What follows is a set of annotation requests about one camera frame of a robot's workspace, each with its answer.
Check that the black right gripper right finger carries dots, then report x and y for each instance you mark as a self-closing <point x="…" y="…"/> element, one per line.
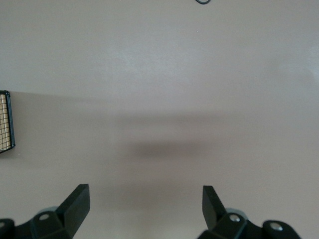
<point x="211" y="206"/>

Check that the wooden board in basket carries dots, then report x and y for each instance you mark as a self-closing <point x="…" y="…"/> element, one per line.
<point x="3" y="119"/>

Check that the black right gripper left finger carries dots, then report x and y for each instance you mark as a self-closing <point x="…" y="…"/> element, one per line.
<point x="74" y="209"/>

